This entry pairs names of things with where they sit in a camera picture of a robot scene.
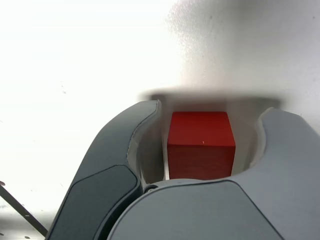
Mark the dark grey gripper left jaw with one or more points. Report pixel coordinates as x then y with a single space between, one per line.
105 175

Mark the black tape strip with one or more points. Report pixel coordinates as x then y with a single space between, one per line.
25 214

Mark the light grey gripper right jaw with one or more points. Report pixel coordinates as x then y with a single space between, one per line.
212 212

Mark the red cube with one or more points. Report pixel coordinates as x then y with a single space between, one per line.
200 150

